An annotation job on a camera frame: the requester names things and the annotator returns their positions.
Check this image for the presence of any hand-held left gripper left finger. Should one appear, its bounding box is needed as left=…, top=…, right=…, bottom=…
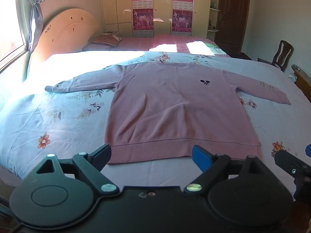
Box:
left=36, top=144, right=120, bottom=196

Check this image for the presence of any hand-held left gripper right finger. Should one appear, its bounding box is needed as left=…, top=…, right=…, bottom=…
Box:
left=183, top=145, right=268, bottom=196

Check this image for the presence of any pink long-sleeved sweater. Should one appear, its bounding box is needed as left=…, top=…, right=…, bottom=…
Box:
left=45, top=61, right=291, bottom=165

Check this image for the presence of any light blue floral bed sheet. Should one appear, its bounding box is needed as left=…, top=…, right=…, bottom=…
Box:
left=0, top=51, right=311, bottom=199

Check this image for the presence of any wooden bed footboard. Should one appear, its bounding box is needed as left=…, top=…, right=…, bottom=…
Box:
left=289, top=64, right=311, bottom=96

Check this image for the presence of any dark wooden chair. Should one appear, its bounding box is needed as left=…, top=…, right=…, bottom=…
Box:
left=257, top=40, right=294, bottom=72

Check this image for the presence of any folded green cloth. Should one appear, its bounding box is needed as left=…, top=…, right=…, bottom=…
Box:
left=205, top=42, right=227, bottom=55

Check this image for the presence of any striped pillow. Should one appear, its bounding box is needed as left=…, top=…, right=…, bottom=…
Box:
left=90, top=32, right=123, bottom=47

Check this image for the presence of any pink checked bed sheet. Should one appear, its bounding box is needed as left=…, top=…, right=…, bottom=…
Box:
left=83, top=34, right=231, bottom=58

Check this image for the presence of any cream wooden headboard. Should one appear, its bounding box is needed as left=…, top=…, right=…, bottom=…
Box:
left=29, top=8, right=100, bottom=64

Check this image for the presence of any white corner shelf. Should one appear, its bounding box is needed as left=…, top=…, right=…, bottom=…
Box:
left=207, top=0, right=223, bottom=42

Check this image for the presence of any dark wooden door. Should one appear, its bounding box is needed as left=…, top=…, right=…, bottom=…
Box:
left=215, top=0, right=251, bottom=59

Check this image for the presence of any cream wardrobe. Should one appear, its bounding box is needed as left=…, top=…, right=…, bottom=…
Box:
left=100, top=0, right=213, bottom=38

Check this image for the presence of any grey patterned curtain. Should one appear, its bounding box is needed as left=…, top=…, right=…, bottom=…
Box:
left=23, top=0, right=45, bottom=52

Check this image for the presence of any window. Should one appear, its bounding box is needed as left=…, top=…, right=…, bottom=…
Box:
left=0, top=0, right=27, bottom=65

